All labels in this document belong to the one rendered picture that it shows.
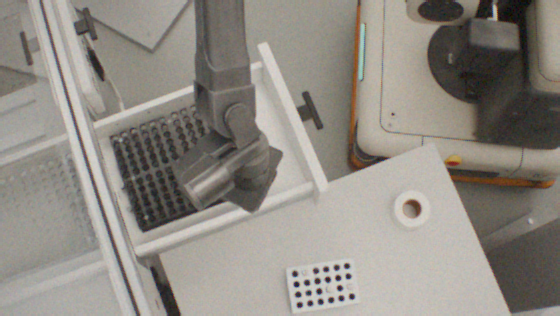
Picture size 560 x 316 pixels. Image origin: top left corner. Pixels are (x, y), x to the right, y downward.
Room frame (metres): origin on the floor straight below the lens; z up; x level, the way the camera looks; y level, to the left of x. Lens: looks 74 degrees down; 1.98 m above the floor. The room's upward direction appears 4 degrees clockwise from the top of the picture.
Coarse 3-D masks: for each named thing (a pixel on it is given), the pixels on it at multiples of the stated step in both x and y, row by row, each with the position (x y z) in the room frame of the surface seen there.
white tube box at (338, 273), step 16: (288, 272) 0.14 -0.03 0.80; (320, 272) 0.14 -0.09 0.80; (336, 272) 0.14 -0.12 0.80; (352, 272) 0.14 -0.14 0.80; (288, 288) 0.11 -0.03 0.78; (304, 288) 0.11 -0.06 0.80; (320, 288) 0.11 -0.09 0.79; (336, 288) 0.12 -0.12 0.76; (304, 304) 0.08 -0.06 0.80; (320, 304) 0.08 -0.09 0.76; (336, 304) 0.08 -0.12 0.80; (352, 304) 0.08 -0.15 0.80
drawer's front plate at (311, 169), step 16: (272, 64) 0.48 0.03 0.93; (272, 80) 0.45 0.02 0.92; (272, 96) 0.45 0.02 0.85; (288, 96) 0.42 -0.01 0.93; (288, 112) 0.39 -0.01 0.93; (288, 128) 0.38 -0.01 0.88; (304, 144) 0.34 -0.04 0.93; (304, 160) 0.32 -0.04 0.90; (304, 176) 0.31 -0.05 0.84; (320, 176) 0.28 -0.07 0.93; (320, 192) 0.26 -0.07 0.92
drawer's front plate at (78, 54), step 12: (60, 0) 0.59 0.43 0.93; (60, 12) 0.56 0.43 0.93; (72, 12) 0.59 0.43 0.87; (72, 24) 0.54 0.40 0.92; (72, 36) 0.51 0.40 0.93; (72, 48) 0.49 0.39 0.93; (84, 60) 0.48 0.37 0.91; (84, 72) 0.44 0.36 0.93; (84, 84) 0.42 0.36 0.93; (96, 96) 0.41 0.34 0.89; (96, 108) 0.40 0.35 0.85
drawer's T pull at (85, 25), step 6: (84, 12) 0.57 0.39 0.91; (84, 18) 0.56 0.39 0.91; (90, 18) 0.56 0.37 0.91; (78, 24) 0.55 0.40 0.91; (84, 24) 0.55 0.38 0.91; (90, 24) 0.55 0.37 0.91; (78, 30) 0.54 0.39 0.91; (84, 30) 0.54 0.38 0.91; (90, 30) 0.54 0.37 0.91; (96, 36) 0.52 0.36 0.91
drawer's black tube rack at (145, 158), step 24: (168, 120) 0.37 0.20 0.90; (192, 120) 0.37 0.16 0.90; (120, 144) 0.32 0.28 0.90; (144, 144) 0.33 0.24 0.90; (168, 144) 0.34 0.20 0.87; (192, 144) 0.33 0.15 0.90; (120, 168) 0.28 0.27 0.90; (144, 168) 0.29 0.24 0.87; (168, 168) 0.29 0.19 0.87; (144, 192) 0.24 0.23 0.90; (168, 192) 0.24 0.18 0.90; (144, 216) 0.20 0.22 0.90; (168, 216) 0.20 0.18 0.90
